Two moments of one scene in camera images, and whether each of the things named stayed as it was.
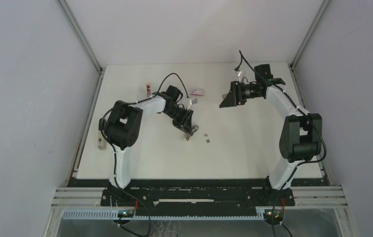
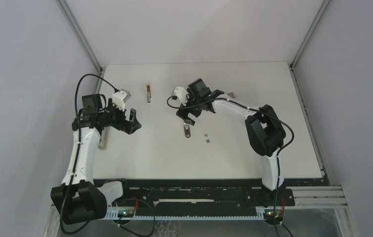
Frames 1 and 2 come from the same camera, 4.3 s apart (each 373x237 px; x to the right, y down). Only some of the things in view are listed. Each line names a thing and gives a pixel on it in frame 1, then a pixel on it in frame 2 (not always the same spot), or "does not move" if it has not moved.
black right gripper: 235,97 -> 185,113
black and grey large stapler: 102,141 does not move
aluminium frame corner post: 81,34 does not move
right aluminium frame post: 322,7 does not move
